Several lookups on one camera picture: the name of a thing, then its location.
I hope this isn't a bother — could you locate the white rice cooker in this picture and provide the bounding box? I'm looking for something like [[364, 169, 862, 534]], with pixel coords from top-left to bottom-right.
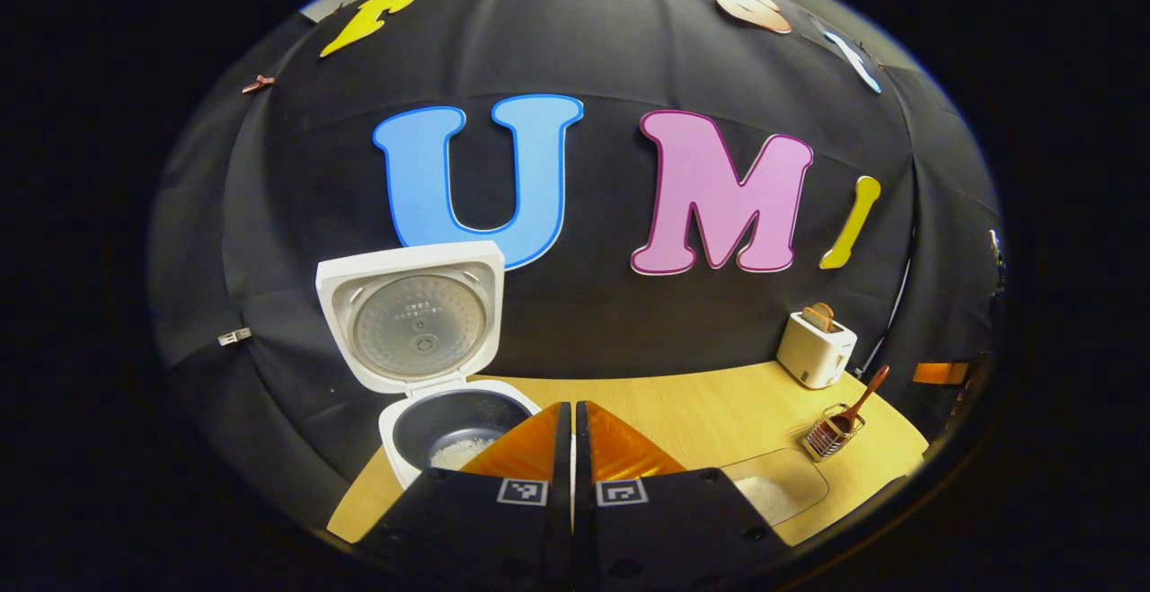
[[315, 241, 544, 490]]

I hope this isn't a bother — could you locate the white toaster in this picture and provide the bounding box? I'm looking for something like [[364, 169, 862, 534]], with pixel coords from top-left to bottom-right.
[[776, 309, 858, 390]]

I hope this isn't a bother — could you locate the black backdrop cloth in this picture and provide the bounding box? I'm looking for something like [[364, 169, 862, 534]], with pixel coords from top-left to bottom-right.
[[148, 0, 1005, 530]]

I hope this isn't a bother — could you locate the white rice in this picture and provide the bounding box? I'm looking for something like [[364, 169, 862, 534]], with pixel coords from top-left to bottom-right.
[[732, 475, 801, 526], [431, 437, 497, 472]]

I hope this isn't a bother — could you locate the clear plastic container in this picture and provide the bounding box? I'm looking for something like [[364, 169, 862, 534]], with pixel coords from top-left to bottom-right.
[[719, 448, 829, 528]]

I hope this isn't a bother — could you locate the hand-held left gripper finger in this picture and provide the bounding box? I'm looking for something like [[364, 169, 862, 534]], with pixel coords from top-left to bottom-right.
[[355, 402, 573, 579], [575, 401, 793, 579]]

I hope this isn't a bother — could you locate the metal wire chopstick holder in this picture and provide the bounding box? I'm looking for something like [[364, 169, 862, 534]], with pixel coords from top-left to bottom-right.
[[802, 405, 866, 462]]

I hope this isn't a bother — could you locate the brown wooden spoon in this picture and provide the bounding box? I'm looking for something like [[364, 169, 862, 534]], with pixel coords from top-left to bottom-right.
[[813, 365, 891, 446]]

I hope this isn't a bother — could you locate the thin wall cable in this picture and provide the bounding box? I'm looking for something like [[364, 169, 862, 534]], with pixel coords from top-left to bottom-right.
[[855, 231, 916, 379]]

